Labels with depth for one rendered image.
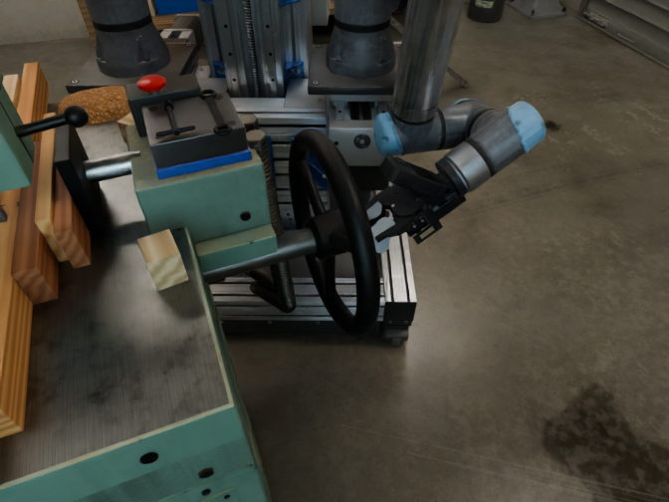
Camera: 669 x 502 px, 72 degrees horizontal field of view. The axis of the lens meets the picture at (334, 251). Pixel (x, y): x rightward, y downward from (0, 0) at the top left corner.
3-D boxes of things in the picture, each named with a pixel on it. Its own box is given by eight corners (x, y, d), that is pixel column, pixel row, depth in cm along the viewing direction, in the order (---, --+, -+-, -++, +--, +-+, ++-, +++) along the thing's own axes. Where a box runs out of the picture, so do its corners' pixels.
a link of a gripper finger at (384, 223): (365, 272, 79) (409, 240, 78) (350, 256, 75) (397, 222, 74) (357, 260, 81) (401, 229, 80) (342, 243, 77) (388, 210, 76)
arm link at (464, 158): (485, 157, 70) (455, 130, 75) (459, 175, 71) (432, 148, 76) (495, 186, 76) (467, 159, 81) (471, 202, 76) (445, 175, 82)
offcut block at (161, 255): (189, 280, 46) (179, 252, 43) (157, 292, 45) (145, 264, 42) (178, 256, 49) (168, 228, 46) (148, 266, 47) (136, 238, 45)
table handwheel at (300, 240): (410, 364, 55) (363, 113, 48) (244, 425, 49) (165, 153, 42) (334, 299, 82) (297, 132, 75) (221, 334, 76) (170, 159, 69)
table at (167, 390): (345, 402, 43) (346, 369, 39) (-22, 542, 35) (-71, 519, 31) (214, 108, 83) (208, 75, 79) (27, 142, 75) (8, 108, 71)
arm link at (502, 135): (526, 129, 80) (557, 143, 73) (473, 168, 81) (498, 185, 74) (510, 92, 76) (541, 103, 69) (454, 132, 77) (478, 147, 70)
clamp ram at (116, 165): (158, 214, 52) (134, 146, 46) (89, 231, 50) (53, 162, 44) (149, 171, 58) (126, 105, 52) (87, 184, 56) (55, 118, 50)
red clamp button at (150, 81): (168, 91, 50) (166, 82, 49) (139, 96, 49) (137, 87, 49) (165, 79, 52) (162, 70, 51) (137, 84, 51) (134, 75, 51)
